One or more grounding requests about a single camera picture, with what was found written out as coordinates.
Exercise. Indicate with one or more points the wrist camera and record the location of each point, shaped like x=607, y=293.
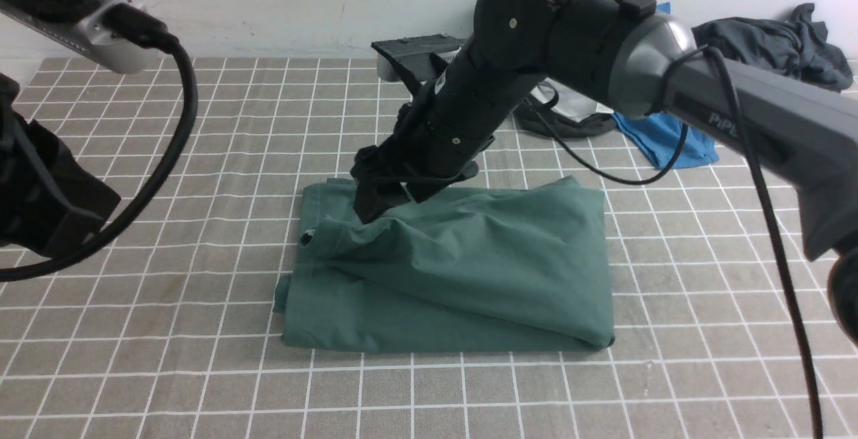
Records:
x=415, y=60
x=119, y=35

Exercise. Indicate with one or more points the dark grey crumpled garment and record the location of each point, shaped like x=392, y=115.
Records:
x=796, y=46

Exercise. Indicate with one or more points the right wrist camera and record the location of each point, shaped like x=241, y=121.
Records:
x=415, y=60

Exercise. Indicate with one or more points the blue t-shirt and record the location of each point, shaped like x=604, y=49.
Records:
x=657, y=138

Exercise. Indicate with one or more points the black garment in pile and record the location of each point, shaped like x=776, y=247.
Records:
x=553, y=106

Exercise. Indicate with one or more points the grey checkered tablecloth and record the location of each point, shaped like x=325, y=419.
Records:
x=169, y=332

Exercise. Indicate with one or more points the green long sleeve shirt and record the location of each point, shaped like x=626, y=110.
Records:
x=471, y=270

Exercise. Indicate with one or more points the white crumpled garment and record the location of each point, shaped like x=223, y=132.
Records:
x=570, y=104

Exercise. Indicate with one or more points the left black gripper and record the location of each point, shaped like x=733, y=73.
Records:
x=49, y=204

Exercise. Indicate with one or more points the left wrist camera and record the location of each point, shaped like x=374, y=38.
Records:
x=119, y=35

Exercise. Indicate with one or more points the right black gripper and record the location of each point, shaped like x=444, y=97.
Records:
x=450, y=121

